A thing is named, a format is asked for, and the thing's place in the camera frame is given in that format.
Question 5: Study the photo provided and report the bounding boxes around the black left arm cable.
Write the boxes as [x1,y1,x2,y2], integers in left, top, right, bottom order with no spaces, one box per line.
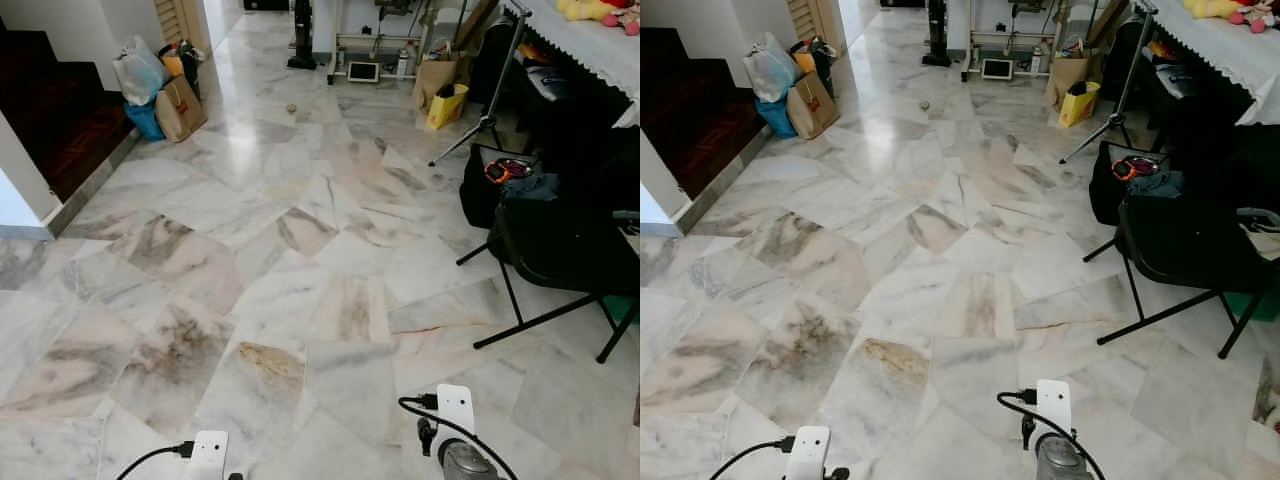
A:
[712,435,797,480]
[115,441,196,480]

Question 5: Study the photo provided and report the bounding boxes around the black fabric bag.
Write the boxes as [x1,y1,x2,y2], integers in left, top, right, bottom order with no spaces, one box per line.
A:
[459,143,546,229]
[1088,140,1166,226]

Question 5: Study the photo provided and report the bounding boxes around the black bag with orange contents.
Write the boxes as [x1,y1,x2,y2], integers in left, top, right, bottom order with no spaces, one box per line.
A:
[157,40,204,99]
[790,37,837,96]

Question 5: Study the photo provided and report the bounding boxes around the pink plush toy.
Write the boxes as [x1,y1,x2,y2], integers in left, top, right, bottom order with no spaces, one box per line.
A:
[601,0,641,37]
[1228,0,1280,35]

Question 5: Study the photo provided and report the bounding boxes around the white metal rack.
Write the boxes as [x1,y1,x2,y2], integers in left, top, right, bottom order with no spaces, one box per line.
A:
[327,0,441,86]
[961,0,1076,83]

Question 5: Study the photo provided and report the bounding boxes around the yellow plush toy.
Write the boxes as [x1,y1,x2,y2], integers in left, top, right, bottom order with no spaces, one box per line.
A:
[1183,0,1251,21]
[555,0,626,23]

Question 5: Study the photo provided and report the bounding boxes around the black tripod stand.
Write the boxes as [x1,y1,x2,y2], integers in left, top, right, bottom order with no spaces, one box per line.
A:
[428,0,534,168]
[1059,0,1159,165]

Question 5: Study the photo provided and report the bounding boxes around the brown paper bag red print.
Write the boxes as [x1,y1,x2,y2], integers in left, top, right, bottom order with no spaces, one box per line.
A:
[154,74,209,143]
[786,70,842,141]

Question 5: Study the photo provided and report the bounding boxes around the dark blue cloth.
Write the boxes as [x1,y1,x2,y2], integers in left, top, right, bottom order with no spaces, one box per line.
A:
[500,174,561,203]
[1127,172,1185,199]

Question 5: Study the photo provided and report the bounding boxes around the yellow shopping bag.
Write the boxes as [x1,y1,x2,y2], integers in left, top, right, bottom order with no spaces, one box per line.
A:
[1058,80,1102,129]
[426,83,470,131]

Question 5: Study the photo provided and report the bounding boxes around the wooden louvre door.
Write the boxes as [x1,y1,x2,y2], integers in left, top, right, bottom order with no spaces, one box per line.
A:
[786,0,846,46]
[153,0,213,51]

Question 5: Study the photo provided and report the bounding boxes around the white lace tablecloth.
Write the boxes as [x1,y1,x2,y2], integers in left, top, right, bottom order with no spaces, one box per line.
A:
[515,0,641,103]
[1140,0,1280,126]

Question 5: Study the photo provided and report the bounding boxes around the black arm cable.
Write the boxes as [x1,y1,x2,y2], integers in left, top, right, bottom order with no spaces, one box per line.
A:
[712,435,797,480]
[115,441,196,480]
[397,393,521,480]
[996,389,1109,480]

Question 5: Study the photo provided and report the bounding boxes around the plain brown paper bag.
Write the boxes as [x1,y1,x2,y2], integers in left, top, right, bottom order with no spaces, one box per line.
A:
[1045,50,1093,109]
[412,52,463,111]

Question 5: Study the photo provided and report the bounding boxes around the black upright vacuum cleaner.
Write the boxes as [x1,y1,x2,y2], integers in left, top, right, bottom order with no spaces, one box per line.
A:
[921,0,953,68]
[287,0,319,71]

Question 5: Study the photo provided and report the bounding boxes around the blue bag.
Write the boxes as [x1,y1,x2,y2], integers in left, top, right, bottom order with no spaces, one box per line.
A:
[755,95,799,139]
[124,98,167,142]

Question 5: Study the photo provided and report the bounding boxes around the dark wooden staircase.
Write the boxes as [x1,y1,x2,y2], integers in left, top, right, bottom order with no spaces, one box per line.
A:
[640,27,771,199]
[0,28,141,203]

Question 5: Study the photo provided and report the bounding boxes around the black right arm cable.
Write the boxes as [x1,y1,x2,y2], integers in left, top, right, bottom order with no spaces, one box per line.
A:
[996,389,1109,480]
[397,393,521,480]

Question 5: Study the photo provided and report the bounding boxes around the white plastic bag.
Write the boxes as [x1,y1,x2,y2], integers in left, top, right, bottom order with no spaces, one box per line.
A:
[743,32,801,104]
[112,36,168,107]

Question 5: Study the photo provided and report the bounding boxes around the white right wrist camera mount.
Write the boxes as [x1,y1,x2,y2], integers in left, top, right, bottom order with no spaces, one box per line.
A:
[436,384,476,448]
[1035,379,1073,441]

